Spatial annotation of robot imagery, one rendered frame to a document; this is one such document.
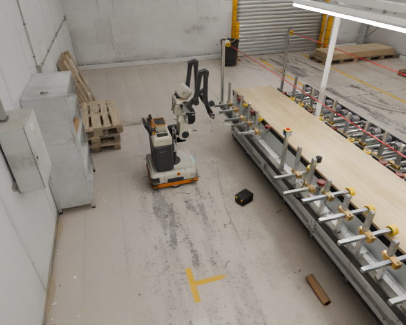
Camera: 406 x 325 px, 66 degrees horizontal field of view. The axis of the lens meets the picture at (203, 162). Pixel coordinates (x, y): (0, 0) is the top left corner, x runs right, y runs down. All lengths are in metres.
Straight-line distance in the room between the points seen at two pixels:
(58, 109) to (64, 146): 0.44
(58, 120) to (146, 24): 6.62
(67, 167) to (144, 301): 1.79
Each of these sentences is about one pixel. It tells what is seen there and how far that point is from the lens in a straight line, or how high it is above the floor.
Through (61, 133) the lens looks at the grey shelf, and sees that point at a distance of 3.79.
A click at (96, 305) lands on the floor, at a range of 3.38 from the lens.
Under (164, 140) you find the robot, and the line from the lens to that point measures 4.04.
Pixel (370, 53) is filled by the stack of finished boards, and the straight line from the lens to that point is 11.40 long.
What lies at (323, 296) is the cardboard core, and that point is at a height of 0.08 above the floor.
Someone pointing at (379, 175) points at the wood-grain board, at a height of 0.90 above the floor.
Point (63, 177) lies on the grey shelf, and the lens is 4.08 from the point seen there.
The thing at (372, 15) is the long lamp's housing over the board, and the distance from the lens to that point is 2.91.
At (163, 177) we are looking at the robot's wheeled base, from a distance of 4.29.
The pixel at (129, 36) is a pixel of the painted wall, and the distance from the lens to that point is 9.93.
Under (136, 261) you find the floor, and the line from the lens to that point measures 3.60.
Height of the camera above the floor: 2.74
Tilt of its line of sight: 33 degrees down
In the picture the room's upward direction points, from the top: straight up
